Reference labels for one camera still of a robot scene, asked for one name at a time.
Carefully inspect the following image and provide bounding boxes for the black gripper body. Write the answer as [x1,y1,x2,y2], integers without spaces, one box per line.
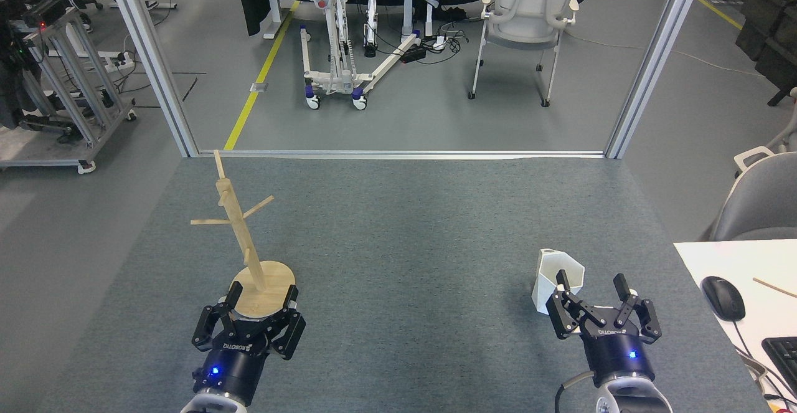
[582,323,657,386]
[192,318,275,406]

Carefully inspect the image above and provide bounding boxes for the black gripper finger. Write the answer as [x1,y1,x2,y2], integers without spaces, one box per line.
[613,273,663,345]
[546,270,608,340]
[191,282,243,351]
[268,285,307,361]

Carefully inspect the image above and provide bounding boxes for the white hexagonal cup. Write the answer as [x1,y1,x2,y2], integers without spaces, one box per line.
[531,249,586,314]

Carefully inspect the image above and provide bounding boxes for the wooden cup rack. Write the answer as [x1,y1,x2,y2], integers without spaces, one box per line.
[190,150,296,320]

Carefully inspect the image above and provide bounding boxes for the black computer mouse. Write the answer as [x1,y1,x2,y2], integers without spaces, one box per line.
[700,276,747,322]

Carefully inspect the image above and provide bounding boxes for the white desk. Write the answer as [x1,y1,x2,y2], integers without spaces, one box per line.
[674,239,797,413]

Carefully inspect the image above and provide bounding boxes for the thin wooden stick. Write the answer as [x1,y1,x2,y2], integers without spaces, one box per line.
[752,277,797,300]

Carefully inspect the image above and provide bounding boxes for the black keyboard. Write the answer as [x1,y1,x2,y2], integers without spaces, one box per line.
[762,336,797,395]

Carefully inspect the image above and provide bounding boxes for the grey office chair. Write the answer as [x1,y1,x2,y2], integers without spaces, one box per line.
[710,145,797,242]

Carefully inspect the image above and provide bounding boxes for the white wheeled stand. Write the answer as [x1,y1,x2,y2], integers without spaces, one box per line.
[285,0,421,112]

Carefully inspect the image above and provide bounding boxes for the white chair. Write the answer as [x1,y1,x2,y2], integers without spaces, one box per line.
[468,0,580,108]

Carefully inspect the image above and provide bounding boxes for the dark stacked crates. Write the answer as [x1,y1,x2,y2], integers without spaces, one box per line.
[721,0,797,107]

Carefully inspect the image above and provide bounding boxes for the black device with red light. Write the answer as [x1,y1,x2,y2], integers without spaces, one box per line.
[0,0,67,29]

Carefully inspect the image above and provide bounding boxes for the black mouse cable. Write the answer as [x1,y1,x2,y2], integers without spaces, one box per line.
[732,318,797,401]

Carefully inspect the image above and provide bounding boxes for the silver frame rail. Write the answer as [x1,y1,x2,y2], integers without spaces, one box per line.
[198,150,608,159]

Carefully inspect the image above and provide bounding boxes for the white office chair frame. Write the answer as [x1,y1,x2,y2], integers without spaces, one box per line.
[769,88,797,152]

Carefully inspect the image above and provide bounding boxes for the silver frame post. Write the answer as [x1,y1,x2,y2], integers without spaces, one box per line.
[101,0,200,158]
[605,0,710,159]

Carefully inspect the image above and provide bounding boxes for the aluminium frame cart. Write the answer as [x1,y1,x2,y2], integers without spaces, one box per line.
[0,0,138,174]

